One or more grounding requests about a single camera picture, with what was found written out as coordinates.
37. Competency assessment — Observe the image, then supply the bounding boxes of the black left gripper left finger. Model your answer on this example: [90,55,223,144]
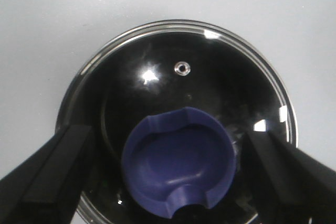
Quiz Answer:
[1,125,92,223]

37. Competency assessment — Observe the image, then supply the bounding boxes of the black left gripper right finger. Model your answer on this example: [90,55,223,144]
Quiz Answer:
[244,132,335,223]

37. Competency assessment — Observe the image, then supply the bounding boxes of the glass lid with blue knob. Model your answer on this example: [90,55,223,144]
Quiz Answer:
[56,20,298,223]

